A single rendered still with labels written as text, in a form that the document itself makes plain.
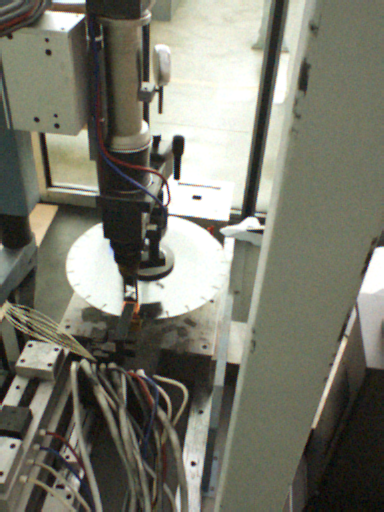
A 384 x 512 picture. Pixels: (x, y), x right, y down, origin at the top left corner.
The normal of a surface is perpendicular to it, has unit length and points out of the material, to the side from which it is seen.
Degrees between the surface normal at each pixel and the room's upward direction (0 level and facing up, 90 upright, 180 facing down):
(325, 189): 90
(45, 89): 90
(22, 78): 90
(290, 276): 90
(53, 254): 0
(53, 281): 0
